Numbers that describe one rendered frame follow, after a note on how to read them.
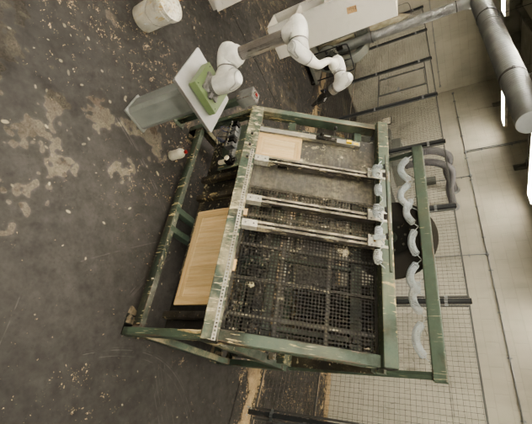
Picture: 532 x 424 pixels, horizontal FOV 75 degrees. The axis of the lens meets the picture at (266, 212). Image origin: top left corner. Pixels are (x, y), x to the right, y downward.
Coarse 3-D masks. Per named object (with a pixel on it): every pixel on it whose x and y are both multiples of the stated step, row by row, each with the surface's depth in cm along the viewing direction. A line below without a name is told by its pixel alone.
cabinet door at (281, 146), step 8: (264, 136) 322; (272, 136) 323; (280, 136) 324; (288, 136) 324; (264, 144) 318; (272, 144) 319; (280, 144) 320; (288, 144) 320; (296, 144) 321; (256, 152) 312; (264, 152) 313; (272, 152) 314; (280, 152) 315; (288, 152) 315; (296, 152) 316; (296, 160) 311
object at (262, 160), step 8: (256, 160) 302; (264, 160) 302; (272, 160) 305; (280, 160) 304; (288, 160) 304; (288, 168) 306; (296, 168) 305; (304, 168) 303; (312, 168) 302; (320, 168) 302; (328, 168) 304; (336, 168) 304; (344, 168) 304; (368, 168) 302; (384, 168) 287; (336, 176) 306; (344, 176) 304; (352, 176) 303; (360, 176) 302; (368, 176) 298
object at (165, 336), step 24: (240, 120) 352; (192, 144) 357; (216, 144) 394; (192, 168) 342; (216, 168) 356; (216, 192) 328; (264, 192) 366; (168, 216) 314; (168, 240) 301; (240, 264) 278; (240, 288) 402; (144, 312) 268; (168, 312) 279; (192, 312) 268; (144, 336) 259; (168, 336) 244; (192, 336) 235; (216, 360) 337; (240, 360) 350; (264, 360) 299
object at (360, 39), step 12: (384, 24) 729; (348, 36) 761; (360, 36) 737; (372, 36) 725; (312, 48) 766; (324, 48) 747; (336, 48) 705; (348, 48) 699; (360, 48) 743; (348, 60) 746; (312, 72) 754; (312, 84) 774
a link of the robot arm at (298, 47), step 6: (294, 36) 233; (300, 36) 232; (294, 42) 229; (300, 42) 231; (306, 42) 234; (288, 48) 232; (294, 48) 229; (300, 48) 230; (306, 48) 235; (294, 54) 233; (300, 54) 233; (306, 54) 235; (300, 60) 237; (306, 60) 238
